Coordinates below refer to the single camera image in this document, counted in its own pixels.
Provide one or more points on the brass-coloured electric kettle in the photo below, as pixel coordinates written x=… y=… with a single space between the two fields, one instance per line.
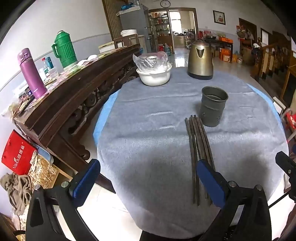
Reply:
x=200 y=62

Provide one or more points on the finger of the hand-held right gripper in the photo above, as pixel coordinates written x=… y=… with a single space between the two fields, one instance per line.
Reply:
x=285 y=162

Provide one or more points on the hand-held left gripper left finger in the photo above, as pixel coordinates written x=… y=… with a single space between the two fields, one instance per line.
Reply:
x=85 y=178

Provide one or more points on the clear plastic container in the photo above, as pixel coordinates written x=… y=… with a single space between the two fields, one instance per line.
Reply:
x=53 y=72

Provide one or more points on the large water jug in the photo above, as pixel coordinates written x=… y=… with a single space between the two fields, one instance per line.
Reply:
x=167 y=49

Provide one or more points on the white rice cooker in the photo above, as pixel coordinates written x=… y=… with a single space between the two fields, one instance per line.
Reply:
x=128 y=32

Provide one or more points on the white plastic bowl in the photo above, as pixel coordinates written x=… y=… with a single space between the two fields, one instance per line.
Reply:
x=153 y=78

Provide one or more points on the white chest freezer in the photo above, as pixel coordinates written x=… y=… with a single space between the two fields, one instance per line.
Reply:
x=106 y=46

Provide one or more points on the clear water bottle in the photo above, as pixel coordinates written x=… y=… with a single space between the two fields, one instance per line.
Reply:
x=45 y=69

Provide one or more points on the bunch of dark chopsticks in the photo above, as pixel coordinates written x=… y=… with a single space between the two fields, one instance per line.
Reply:
x=193 y=143

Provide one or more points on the glass shelf with bottles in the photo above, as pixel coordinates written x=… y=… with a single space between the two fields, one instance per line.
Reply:
x=159 y=25

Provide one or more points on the crumpled white cloth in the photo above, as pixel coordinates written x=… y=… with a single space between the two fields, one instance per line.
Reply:
x=89 y=59

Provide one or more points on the wooden stair railing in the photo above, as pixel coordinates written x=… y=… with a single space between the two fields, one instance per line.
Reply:
x=268 y=58

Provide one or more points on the dark wooden side table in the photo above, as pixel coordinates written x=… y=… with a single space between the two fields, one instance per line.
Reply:
x=217 y=42

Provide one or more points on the grey metal utensil holder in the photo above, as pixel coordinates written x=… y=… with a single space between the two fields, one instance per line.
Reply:
x=211 y=109

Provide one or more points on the beige crumpled cloth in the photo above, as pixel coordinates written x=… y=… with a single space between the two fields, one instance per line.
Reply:
x=16 y=190

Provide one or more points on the gold foil bag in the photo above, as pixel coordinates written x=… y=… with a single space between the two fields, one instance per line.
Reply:
x=44 y=169

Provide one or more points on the blue bottle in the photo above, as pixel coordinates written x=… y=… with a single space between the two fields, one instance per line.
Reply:
x=49 y=62

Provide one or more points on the carved dark wooden sideboard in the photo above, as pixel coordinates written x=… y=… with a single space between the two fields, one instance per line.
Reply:
x=69 y=97

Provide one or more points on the purple vacuum flask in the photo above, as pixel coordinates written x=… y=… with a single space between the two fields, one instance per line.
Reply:
x=32 y=76

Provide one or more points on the light blue under cloth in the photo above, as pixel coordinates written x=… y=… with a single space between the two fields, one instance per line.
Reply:
x=104 y=115

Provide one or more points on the patterned plastic table cover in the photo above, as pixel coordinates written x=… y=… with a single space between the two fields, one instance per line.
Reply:
x=69 y=71

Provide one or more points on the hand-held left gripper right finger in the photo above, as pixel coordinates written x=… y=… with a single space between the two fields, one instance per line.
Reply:
x=209 y=183

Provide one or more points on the dark wooden door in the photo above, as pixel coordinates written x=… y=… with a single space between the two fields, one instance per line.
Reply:
x=247 y=29

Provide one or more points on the green thermos jug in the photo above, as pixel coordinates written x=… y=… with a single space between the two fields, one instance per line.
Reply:
x=66 y=53

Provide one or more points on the framed wall picture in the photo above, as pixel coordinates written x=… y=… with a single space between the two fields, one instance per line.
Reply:
x=219 y=17

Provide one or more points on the grey table cloth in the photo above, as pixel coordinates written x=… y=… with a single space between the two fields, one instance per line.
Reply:
x=150 y=139

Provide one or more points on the dark wooden chair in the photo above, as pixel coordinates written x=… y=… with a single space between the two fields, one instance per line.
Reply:
x=124 y=38

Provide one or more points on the grey refrigerator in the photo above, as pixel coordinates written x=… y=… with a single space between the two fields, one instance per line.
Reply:
x=133 y=20

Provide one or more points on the red plastic stool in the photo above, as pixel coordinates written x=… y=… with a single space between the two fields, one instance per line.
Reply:
x=291 y=120

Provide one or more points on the round wall clock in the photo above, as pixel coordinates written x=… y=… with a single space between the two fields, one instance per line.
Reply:
x=165 y=3

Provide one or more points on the red paper bag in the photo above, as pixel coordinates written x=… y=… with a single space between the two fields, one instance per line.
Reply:
x=18 y=153

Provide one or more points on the orange carton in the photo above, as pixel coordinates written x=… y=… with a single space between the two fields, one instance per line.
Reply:
x=226 y=54

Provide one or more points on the flat orange box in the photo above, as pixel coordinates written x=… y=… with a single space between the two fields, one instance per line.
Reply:
x=225 y=39

